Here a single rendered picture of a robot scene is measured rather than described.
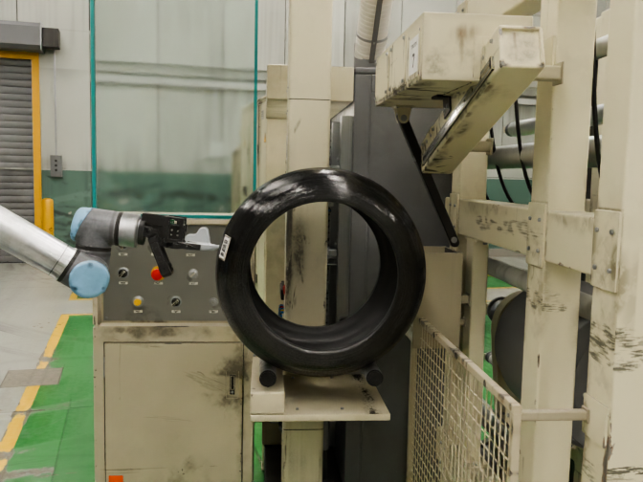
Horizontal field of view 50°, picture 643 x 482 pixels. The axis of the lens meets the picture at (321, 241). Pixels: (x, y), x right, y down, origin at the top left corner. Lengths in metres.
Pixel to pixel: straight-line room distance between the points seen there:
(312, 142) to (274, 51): 9.36
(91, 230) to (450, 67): 0.97
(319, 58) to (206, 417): 1.27
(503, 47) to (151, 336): 1.53
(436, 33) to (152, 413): 1.61
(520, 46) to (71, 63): 9.93
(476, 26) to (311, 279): 0.95
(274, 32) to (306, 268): 9.52
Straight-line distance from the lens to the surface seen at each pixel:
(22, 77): 11.21
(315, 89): 2.12
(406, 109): 2.08
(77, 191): 11.01
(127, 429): 2.55
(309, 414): 1.84
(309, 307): 2.14
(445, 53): 1.55
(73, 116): 11.04
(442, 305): 2.14
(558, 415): 1.45
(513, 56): 1.49
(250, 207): 1.74
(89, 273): 1.71
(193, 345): 2.42
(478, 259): 2.16
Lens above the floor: 1.43
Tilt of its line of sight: 6 degrees down
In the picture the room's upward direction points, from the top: 1 degrees clockwise
